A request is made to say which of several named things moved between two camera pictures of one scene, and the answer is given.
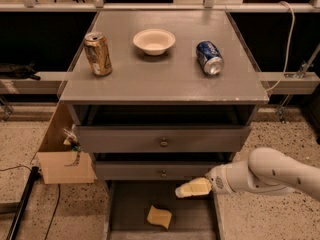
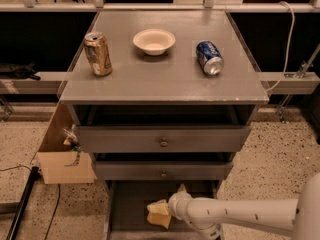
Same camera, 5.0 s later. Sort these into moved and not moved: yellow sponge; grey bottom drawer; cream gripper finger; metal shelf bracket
Moved: cream gripper finger
Not moved: grey bottom drawer; metal shelf bracket; yellow sponge
